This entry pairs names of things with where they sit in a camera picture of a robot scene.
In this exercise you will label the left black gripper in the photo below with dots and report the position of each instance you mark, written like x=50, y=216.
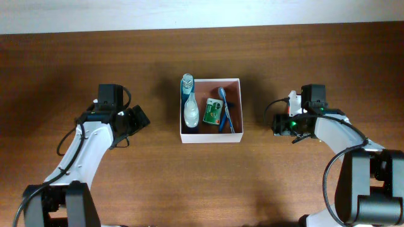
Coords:
x=137, y=123

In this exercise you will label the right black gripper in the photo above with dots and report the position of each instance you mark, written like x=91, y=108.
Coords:
x=280, y=126

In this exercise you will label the purple foam soap pump bottle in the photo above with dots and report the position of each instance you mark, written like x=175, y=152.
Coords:
x=191, y=114

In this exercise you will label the teal mouthwash bottle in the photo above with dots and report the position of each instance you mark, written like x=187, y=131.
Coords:
x=187, y=86

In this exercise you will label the blue disposable razor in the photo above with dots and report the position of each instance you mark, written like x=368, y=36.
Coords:
x=224, y=118

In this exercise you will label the pink cardboard box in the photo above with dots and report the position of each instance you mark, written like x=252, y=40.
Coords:
x=207, y=133

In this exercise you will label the blue toothbrush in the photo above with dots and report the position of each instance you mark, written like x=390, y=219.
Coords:
x=222, y=94

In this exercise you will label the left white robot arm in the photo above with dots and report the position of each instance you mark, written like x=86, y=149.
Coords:
x=64, y=198

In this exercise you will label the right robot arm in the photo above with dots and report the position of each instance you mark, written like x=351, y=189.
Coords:
x=363, y=183

